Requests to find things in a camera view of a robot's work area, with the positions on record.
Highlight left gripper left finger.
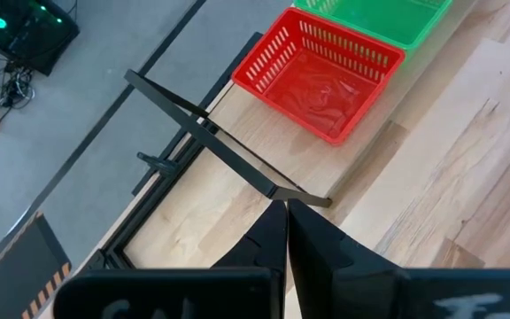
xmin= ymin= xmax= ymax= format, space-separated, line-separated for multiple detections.
xmin=53 ymin=199 xmax=288 ymax=319

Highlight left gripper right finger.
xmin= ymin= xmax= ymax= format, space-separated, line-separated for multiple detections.
xmin=288 ymin=198 xmax=510 ymax=319

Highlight red plastic basket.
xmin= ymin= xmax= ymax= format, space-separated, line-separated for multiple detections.
xmin=231 ymin=6 xmax=406 ymax=146

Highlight green plastic basket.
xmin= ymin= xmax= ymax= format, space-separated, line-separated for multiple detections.
xmin=292 ymin=0 xmax=454 ymax=61

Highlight black mat orange striped edge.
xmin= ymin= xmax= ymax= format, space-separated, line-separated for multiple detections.
xmin=0 ymin=212 xmax=73 ymax=319

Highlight black computer green lights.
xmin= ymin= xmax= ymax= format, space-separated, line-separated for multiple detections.
xmin=0 ymin=0 xmax=81 ymax=76

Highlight black frame wooden board shelf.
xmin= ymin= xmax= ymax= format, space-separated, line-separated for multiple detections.
xmin=124 ymin=0 xmax=477 ymax=209

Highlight black aluminium table frame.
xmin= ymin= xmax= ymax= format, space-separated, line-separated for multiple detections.
xmin=97 ymin=126 xmax=210 ymax=272

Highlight black cable bundle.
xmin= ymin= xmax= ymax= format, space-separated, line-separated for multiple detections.
xmin=0 ymin=61 xmax=35 ymax=110

